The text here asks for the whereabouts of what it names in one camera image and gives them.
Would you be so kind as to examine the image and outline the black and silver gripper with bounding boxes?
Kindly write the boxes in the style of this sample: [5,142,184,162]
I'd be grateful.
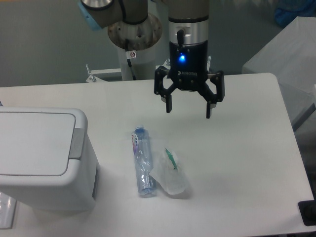
[154,20,225,119]

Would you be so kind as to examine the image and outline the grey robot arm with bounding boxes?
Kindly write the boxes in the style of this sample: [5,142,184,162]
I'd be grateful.
[78,0,225,116]

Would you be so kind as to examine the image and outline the white trash can body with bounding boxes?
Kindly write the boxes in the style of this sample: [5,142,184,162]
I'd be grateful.
[0,107,100,211]

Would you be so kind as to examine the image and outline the white trash can lid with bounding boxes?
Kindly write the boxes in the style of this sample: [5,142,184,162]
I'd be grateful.
[0,112,76,176]

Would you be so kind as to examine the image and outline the crushed clear plastic bottle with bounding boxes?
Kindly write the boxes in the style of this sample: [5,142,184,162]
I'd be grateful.
[131,125,156,198]

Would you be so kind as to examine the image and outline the crumpled clear plastic cup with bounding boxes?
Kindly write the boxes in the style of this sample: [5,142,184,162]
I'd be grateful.
[149,148,188,196]

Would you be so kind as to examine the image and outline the white cloth covered table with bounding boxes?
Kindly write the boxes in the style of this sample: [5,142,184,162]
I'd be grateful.
[241,17,316,130]

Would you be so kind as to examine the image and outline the blue plastic bag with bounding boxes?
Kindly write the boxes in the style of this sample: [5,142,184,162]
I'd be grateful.
[274,0,316,28]

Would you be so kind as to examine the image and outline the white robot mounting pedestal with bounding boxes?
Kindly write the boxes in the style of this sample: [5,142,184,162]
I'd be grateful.
[85,13,171,83]

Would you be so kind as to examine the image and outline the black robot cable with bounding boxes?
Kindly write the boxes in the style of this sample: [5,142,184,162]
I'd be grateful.
[125,39,137,81]

